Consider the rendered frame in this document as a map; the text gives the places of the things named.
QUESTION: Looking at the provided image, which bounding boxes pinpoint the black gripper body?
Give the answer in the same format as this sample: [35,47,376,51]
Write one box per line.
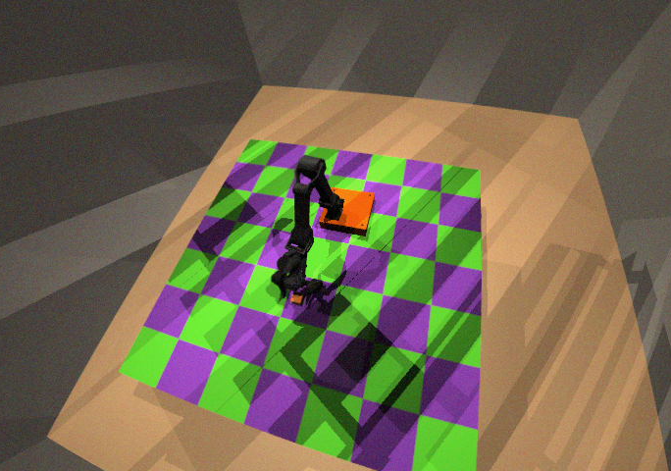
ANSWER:
[271,265,323,293]

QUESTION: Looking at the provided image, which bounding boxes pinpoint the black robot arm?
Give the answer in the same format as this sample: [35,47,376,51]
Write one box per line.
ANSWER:
[277,155,344,291]

